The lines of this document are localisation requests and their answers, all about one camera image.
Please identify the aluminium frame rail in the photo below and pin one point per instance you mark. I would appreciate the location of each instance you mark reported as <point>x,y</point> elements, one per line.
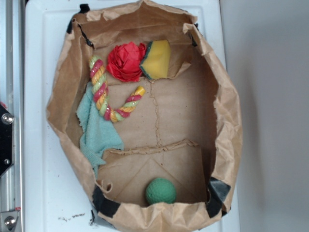
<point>11,94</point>

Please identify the brown paper bag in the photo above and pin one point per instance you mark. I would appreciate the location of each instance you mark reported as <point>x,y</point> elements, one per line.
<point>187,128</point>

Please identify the green rubber ball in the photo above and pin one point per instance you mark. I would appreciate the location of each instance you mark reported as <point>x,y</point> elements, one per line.
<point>160,190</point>

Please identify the red crumpled paper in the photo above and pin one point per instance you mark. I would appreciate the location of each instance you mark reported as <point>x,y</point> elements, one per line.
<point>124,61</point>

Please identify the teal cloth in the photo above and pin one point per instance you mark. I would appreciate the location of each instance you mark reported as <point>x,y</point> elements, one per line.
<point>98,134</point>

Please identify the multicolour rope toy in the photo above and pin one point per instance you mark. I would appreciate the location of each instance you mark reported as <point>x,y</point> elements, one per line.
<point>101,97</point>

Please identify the black metal bracket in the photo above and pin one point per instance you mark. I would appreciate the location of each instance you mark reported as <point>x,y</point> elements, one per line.
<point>6,139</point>

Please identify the yellow green sponge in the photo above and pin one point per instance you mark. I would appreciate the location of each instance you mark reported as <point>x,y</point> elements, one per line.
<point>155,64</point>

